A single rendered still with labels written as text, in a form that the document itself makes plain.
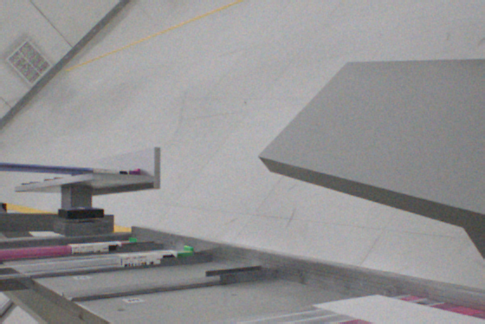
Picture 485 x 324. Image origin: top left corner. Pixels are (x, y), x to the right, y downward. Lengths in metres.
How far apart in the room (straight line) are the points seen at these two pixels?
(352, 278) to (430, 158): 0.33
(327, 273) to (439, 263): 1.05
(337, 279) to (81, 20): 8.51
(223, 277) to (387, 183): 0.33
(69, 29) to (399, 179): 8.19
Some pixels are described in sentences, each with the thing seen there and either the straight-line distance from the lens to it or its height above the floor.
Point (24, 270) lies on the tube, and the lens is 0.57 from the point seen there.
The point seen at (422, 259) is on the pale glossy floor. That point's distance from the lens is 1.59.
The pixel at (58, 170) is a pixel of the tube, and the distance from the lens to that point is 0.92.
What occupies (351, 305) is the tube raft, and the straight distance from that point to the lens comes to 0.41.
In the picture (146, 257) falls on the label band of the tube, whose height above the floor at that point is 0.78.
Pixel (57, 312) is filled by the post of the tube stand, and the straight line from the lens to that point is 1.03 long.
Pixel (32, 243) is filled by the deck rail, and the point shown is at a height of 0.82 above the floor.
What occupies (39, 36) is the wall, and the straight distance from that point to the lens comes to 8.68.
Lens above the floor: 1.03
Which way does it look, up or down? 25 degrees down
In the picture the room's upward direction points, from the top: 42 degrees counter-clockwise
